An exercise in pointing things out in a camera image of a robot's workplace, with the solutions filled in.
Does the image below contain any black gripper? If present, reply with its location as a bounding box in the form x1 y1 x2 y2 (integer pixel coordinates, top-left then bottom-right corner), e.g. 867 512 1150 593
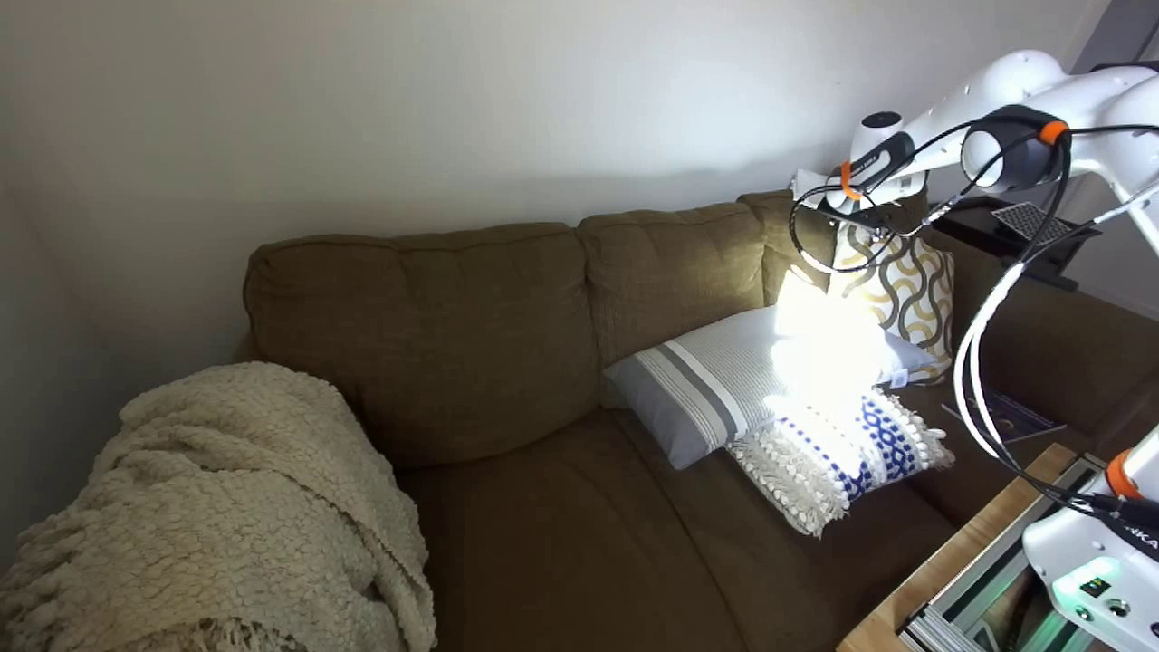
828 177 898 231

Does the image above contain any white pillow brown wave pattern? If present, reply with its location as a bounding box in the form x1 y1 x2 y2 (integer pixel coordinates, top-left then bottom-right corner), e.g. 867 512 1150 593
828 214 956 378

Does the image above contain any gray striped pillow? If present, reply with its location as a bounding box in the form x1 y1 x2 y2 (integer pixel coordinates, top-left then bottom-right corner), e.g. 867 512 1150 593
599 302 937 474

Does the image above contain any white blue fringed pillow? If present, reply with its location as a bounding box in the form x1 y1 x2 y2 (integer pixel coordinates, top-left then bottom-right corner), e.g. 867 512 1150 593
726 386 956 541

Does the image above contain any brown fabric couch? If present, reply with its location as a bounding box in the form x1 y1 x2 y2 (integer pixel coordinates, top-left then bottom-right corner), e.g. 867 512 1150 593
240 189 1159 652

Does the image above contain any black side table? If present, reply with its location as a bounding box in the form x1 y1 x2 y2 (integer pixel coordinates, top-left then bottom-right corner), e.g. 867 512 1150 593
926 191 1100 294

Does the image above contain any gray pad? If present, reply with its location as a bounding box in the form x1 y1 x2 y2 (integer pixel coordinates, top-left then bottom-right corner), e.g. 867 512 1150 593
1001 201 1080 249

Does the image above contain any dark purple book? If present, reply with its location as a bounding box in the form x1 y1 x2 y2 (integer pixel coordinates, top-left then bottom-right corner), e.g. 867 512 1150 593
937 389 1070 451

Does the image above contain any wooden table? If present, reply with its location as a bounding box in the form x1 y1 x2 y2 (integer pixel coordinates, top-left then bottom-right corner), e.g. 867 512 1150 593
836 439 1089 652

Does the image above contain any cream knit blanket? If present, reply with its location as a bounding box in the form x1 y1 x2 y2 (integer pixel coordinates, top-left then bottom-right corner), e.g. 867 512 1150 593
0 359 441 652

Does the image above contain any white cable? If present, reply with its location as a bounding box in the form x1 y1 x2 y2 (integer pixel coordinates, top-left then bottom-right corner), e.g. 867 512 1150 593
948 166 1159 468

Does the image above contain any aluminium frame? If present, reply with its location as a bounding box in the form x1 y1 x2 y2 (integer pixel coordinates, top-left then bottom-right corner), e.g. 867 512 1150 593
903 456 1133 652

